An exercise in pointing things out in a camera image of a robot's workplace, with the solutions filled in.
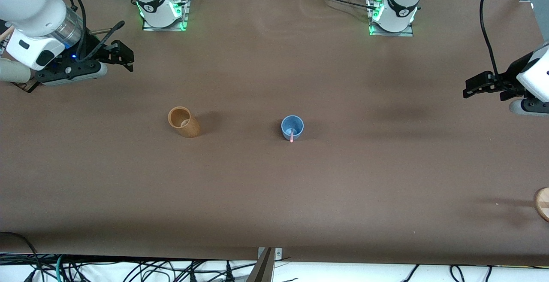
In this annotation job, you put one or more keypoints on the brown bamboo cup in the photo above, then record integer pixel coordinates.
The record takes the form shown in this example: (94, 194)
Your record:
(188, 128)

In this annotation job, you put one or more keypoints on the white cup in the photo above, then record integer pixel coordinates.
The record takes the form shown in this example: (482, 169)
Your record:
(13, 71)

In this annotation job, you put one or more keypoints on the brown table mat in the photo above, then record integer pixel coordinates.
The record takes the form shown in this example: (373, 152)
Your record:
(274, 187)

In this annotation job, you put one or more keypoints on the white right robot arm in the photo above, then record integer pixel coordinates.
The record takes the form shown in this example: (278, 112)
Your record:
(30, 11)

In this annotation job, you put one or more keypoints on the blue cup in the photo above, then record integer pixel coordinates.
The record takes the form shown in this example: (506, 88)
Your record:
(287, 129)

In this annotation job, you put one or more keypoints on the dark wedge bar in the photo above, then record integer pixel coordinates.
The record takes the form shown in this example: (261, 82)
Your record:
(262, 269)

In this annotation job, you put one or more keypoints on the small metal bracket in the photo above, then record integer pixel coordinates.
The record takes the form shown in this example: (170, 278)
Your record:
(278, 253)

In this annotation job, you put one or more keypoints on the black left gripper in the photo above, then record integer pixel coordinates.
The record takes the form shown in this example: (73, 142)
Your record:
(508, 74)

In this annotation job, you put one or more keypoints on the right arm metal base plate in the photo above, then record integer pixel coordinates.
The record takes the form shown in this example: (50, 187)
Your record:
(185, 13)

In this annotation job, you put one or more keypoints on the wooden stick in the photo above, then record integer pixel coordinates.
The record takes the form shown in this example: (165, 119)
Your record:
(4, 35)

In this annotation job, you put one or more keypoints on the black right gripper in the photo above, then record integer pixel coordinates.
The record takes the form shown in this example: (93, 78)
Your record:
(91, 44)

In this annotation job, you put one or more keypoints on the round wooden board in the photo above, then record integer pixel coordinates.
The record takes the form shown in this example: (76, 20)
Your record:
(543, 204)

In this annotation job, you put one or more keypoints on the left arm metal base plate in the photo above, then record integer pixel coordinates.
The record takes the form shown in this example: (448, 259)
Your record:
(409, 32)

